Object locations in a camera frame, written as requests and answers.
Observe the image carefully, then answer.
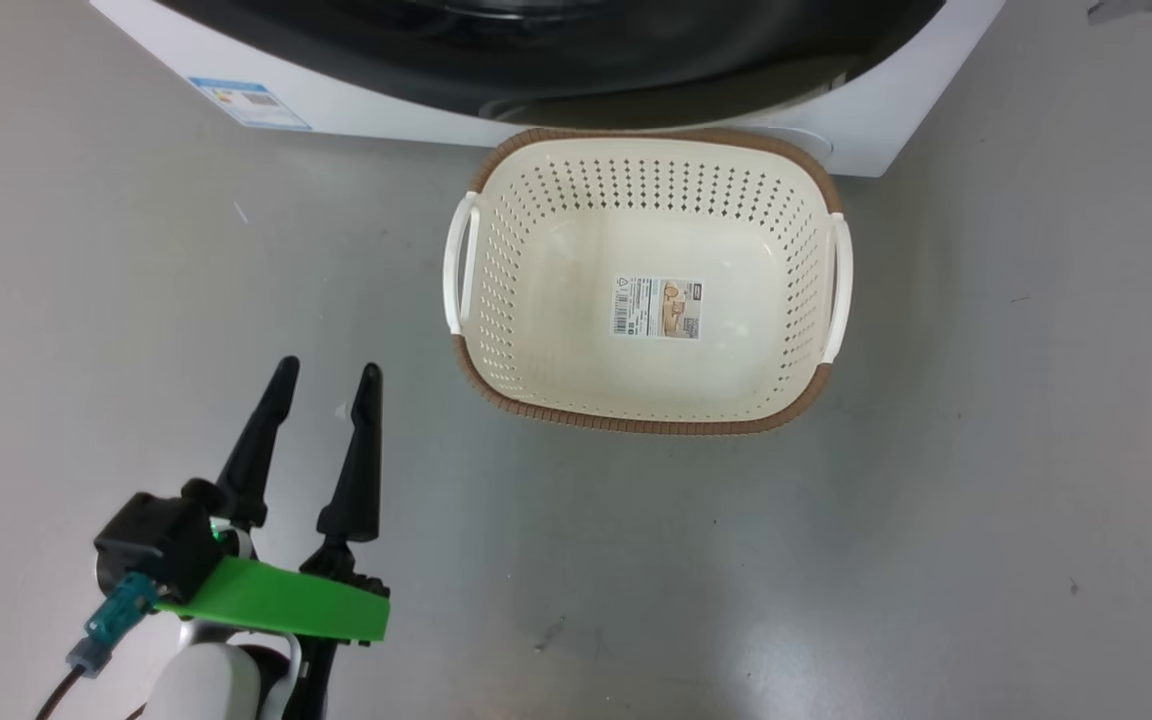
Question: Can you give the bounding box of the left gripper cable teal connector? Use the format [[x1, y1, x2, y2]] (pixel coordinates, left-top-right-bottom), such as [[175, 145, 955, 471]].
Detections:
[[34, 572, 162, 720]]

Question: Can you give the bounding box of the round white filter cover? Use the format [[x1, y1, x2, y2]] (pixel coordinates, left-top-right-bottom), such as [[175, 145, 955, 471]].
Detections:
[[764, 124, 837, 163]]

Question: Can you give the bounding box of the blue energy label sticker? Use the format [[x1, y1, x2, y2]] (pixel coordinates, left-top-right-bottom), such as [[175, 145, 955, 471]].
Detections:
[[188, 77, 312, 131]]

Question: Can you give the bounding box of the white front-load washing machine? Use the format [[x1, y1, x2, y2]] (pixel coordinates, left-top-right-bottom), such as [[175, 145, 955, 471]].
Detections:
[[89, 0, 1007, 178]]

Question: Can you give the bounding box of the cream laundry basket brown rim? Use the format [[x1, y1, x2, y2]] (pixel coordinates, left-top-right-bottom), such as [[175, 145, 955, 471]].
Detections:
[[443, 127, 854, 436]]

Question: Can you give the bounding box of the black washing machine door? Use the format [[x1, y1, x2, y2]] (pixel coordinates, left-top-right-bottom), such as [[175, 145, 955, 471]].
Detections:
[[151, 0, 947, 131]]

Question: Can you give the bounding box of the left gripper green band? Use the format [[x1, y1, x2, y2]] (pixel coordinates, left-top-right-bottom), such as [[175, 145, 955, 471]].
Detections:
[[156, 356, 390, 720]]

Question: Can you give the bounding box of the printed basket label sticker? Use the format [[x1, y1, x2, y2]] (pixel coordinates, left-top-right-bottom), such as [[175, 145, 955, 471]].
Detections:
[[612, 276, 704, 341]]

